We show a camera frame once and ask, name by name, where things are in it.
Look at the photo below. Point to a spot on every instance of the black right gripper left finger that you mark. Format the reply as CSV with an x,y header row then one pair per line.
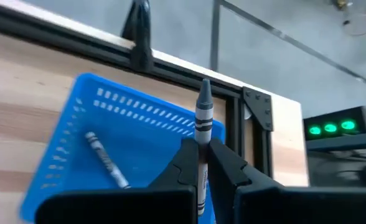
x,y
124,205

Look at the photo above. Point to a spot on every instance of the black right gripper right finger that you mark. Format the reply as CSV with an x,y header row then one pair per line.
x,y
279,205

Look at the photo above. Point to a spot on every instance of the gray crayon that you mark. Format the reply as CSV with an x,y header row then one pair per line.
x,y
106,158
203,118

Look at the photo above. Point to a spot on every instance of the blue plastic basket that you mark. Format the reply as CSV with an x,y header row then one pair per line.
x,y
139,140

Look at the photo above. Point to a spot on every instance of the black device green lights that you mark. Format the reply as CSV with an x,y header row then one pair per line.
x,y
329,127

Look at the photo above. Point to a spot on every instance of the black corner bracket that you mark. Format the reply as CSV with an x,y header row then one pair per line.
x,y
257,105

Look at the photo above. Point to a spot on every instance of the black frame clamp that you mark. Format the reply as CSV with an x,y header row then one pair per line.
x,y
141,37

